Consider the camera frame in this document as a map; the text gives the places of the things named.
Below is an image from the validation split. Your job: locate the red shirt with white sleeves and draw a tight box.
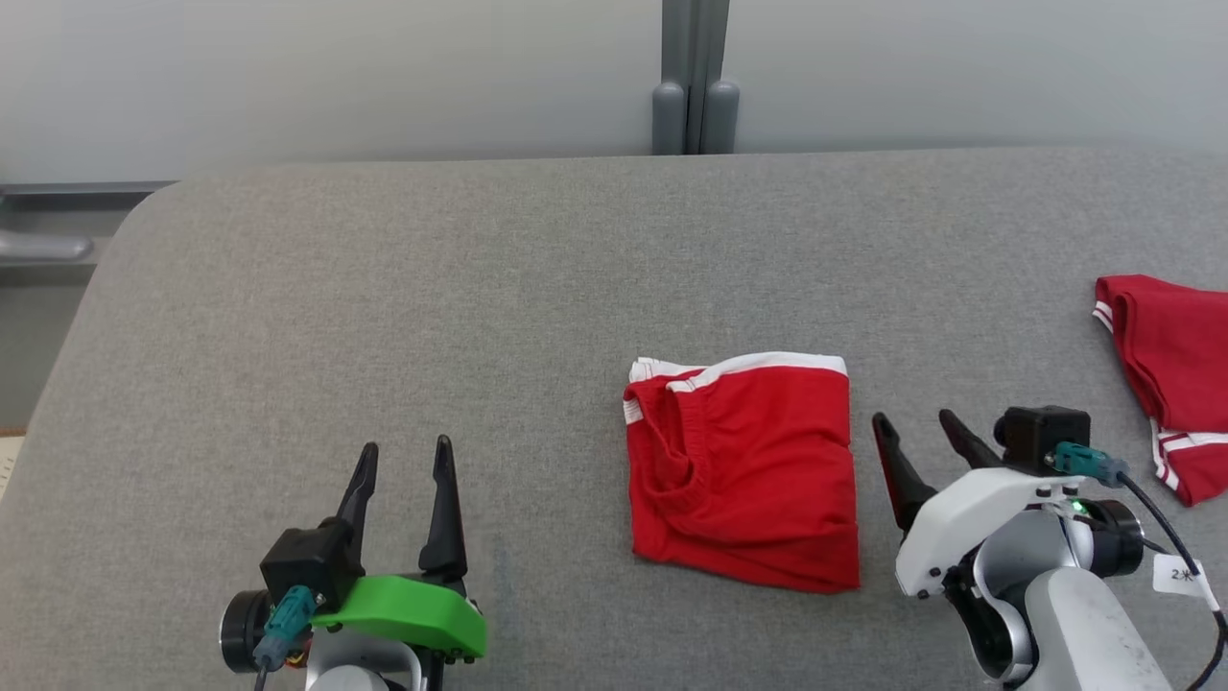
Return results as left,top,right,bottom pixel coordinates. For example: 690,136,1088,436
1094,274,1228,508

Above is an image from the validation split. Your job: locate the grey metal wall rail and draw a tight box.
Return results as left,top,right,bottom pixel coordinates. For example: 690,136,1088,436
0,180,179,266

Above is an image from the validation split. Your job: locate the grey metal partition post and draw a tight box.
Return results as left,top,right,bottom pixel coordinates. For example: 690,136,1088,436
652,0,742,156

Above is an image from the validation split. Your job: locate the grey metal handle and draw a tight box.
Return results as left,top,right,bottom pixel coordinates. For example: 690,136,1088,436
0,229,95,264

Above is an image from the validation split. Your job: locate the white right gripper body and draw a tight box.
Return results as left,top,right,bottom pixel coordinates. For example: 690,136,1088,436
895,466,1081,602

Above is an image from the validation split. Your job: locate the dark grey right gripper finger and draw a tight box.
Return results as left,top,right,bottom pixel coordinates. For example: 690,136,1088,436
871,413,937,535
938,409,1004,471

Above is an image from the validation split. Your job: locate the red garment with white stripe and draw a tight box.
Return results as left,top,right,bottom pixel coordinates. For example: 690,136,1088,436
623,351,862,594

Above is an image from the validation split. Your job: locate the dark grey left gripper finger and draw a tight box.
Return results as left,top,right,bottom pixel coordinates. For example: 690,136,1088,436
417,435,469,583
335,442,381,563

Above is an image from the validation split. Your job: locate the white cable label tag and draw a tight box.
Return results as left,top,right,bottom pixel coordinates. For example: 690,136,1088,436
1151,554,1220,611

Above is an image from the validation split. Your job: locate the black cable with teal plug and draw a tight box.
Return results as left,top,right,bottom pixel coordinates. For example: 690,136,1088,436
251,585,323,691
1053,441,1228,691

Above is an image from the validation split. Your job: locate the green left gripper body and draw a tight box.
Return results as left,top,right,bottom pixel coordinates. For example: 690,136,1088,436
312,574,487,664

